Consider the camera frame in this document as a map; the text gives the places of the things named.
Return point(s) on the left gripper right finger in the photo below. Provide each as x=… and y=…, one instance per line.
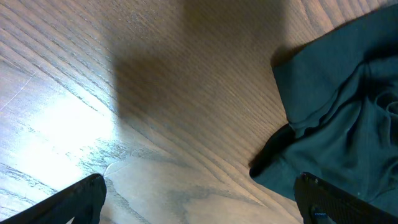
x=320, y=202

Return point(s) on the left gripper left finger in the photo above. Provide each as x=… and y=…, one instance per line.
x=79, y=203

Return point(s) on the black t-shirt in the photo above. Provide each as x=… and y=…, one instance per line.
x=340, y=97

